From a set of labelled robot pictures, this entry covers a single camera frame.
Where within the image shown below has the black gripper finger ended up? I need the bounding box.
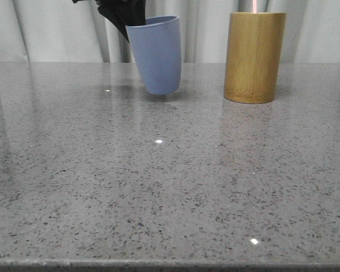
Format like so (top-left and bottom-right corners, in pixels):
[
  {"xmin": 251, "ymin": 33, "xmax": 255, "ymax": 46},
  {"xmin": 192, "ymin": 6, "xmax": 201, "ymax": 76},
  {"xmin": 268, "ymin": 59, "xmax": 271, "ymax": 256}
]
[{"xmin": 97, "ymin": 0, "xmax": 146, "ymax": 42}]

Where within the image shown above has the blue plastic cup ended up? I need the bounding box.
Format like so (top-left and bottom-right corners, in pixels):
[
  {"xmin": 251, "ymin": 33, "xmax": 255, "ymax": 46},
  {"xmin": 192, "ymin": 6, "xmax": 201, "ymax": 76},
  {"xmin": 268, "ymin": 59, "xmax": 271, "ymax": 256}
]
[{"xmin": 126, "ymin": 15, "xmax": 181, "ymax": 95}]

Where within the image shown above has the pink chopstick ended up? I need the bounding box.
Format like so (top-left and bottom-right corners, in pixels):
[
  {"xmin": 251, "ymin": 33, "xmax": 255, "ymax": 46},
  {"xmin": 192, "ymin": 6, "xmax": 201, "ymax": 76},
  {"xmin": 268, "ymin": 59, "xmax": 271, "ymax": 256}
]
[{"xmin": 252, "ymin": 0, "xmax": 258, "ymax": 14}]

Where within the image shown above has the grey-white curtain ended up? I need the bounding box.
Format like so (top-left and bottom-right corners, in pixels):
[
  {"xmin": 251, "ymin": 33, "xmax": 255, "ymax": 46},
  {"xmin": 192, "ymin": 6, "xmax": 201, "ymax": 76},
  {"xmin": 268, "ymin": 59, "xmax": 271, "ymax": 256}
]
[{"xmin": 0, "ymin": 1, "xmax": 340, "ymax": 63}]

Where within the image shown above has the bamboo cylindrical holder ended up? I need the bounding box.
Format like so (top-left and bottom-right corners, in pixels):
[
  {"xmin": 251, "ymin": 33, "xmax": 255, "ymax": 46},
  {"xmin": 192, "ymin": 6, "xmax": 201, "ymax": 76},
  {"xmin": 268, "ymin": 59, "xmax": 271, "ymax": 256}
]
[{"xmin": 224, "ymin": 12, "xmax": 286, "ymax": 104}]

